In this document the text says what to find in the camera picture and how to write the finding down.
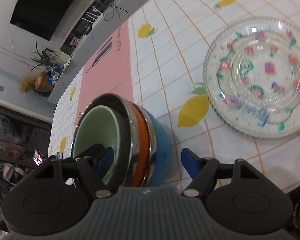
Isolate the green ceramic bowl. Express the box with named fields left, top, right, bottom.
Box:
left=72, top=105, right=122, bottom=185

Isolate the orange steel bowl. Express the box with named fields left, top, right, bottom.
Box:
left=71, top=93, right=149, bottom=189

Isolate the clear glass plate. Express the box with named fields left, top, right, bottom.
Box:
left=203, top=16, right=300, bottom=139

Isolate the blue steel bowl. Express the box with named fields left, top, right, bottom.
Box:
left=131, top=103, right=171, bottom=187

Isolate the pink bottle print mat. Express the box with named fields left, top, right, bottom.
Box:
left=74, top=21, right=133, bottom=125

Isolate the golden vase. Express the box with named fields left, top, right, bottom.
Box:
left=34, top=72, right=53, bottom=92

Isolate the small potted plant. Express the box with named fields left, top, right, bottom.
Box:
left=30, top=42, right=53, bottom=70

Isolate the lemon checkered tablecloth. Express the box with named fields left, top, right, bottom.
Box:
left=48, top=0, right=300, bottom=192

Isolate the white wifi router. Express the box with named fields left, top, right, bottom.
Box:
left=82, top=10, right=103, bottom=28

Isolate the grey tv cabinet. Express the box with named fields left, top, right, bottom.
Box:
left=48, top=0, right=149, bottom=105

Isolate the black television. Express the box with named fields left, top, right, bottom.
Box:
left=10, top=0, right=75, bottom=41

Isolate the black power cable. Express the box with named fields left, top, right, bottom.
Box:
left=103, top=4, right=129, bottom=23

